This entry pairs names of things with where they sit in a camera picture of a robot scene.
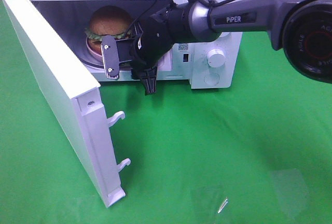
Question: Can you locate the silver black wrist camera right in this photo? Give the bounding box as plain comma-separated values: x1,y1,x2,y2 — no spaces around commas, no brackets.
101,35,120,80

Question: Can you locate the burger with lettuce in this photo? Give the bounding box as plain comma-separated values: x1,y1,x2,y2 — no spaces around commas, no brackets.
85,6,132,41

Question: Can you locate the clear tape patch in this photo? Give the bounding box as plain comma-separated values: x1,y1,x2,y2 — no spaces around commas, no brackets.
190,184,231,223
270,168,309,221

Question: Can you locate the clear tape patch centre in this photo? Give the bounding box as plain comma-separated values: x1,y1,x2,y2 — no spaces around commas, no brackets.
190,184,231,223

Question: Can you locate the white microwave oven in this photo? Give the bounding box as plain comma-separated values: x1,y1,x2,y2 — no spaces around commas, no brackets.
3,0,242,89

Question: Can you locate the glass turntable plate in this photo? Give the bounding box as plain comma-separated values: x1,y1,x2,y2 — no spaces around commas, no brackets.
81,59,104,69

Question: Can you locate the round door release button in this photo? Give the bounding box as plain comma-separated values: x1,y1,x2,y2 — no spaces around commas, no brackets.
204,73,220,86

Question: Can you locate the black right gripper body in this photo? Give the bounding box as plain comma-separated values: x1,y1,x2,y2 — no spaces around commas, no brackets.
117,6,192,79

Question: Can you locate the pink plate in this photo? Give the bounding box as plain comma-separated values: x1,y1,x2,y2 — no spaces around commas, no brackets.
86,38,103,62

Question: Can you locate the white microwave door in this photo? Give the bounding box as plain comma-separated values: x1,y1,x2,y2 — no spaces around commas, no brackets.
3,0,131,207

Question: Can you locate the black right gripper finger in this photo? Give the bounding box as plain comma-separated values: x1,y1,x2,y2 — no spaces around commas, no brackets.
139,66,158,95

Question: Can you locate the clear tape patch right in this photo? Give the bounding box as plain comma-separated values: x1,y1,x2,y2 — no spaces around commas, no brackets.
270,168,309,221

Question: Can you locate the white timer knob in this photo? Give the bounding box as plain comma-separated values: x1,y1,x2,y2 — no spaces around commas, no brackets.
206,49,226,68

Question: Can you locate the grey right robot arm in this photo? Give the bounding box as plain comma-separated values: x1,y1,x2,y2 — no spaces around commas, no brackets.
117,0,331,94

